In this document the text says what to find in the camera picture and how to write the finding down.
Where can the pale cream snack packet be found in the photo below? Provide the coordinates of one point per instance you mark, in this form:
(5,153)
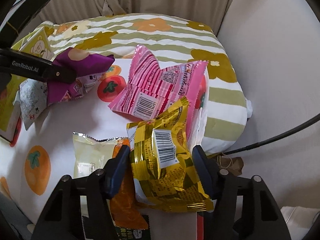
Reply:
(92,155)

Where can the white crumpled plastic bag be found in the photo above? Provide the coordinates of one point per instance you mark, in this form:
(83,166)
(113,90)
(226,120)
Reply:
(250,108)

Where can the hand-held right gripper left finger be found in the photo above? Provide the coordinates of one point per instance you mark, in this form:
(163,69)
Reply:
(117,170)

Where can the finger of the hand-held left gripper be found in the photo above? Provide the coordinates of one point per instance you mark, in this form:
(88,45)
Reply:
(32,5)
(37,66)

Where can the orange snack packet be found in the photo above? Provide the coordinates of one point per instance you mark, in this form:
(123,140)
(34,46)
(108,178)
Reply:
(125,207)

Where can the pink striped snack packet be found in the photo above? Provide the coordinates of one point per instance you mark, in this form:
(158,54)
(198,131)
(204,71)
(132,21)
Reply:
(152,85)

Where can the gold yellow snack packet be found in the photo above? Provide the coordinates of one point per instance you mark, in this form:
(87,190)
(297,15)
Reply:
(162,177)

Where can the silver grey snack packet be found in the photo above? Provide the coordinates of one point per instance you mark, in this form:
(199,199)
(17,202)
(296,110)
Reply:
(32,100)

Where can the striped floral blanket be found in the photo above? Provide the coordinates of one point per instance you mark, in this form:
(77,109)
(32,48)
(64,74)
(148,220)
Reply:
(162,37)

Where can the black curved lamp pole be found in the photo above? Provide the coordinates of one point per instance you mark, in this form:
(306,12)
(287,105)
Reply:
(282,136)

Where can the white garment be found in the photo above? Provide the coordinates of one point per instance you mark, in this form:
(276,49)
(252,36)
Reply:
(300,217)

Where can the brown paper bag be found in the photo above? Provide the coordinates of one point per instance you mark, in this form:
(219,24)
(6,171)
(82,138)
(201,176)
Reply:
(232,165)

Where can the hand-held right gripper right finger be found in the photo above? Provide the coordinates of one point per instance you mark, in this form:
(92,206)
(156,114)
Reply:
(202,170)

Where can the purple snack packet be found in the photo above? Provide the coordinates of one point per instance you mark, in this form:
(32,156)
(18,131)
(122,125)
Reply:
(82,62)

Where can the green cardboard box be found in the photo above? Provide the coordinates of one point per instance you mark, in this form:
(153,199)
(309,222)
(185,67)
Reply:
(7,115)

